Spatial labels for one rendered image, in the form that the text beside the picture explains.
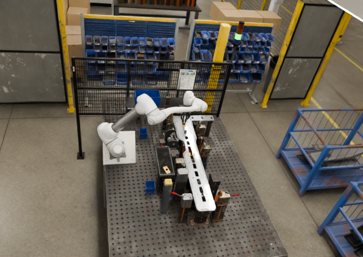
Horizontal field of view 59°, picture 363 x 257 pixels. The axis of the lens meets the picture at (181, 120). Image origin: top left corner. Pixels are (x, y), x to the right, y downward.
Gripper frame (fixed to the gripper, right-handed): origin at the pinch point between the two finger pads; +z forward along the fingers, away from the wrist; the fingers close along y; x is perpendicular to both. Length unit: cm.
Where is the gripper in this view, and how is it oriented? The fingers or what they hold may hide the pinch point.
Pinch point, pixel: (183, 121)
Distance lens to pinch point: 371.8
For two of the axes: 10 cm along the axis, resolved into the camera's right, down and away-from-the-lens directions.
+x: -1.7, -6.3, 7.6
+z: -1.3, 7.8, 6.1
